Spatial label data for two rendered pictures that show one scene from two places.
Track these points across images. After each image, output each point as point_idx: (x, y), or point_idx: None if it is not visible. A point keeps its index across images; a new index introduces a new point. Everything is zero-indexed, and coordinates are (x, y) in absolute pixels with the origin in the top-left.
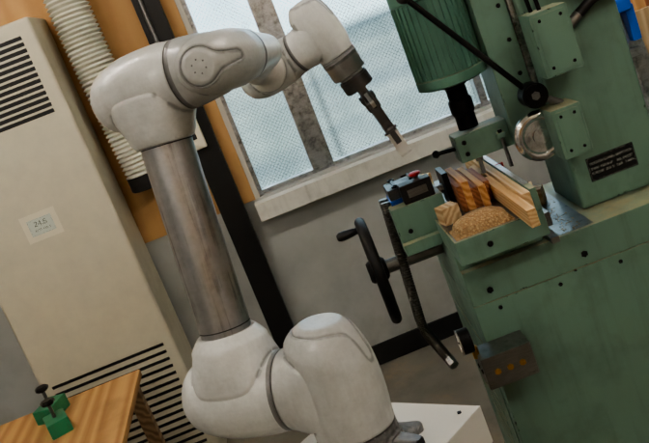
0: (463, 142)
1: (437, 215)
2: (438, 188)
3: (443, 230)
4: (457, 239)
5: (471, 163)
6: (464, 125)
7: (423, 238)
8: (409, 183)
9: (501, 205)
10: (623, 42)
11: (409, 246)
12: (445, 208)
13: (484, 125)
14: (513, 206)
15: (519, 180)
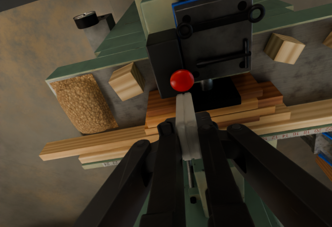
0: (191, 170)
1: (130, 67)
2: (198, 83)
3: (103, 67)
4: (53, 83)
5: (307, 115)
6: (208, 196)
7: (143, 27)
8: (151, 67)
9: (137, 125)
10: None
11: (135, 3)
12: (112, 87)
13: (204, 202)
14: (87, 142)
15: (117, 161)
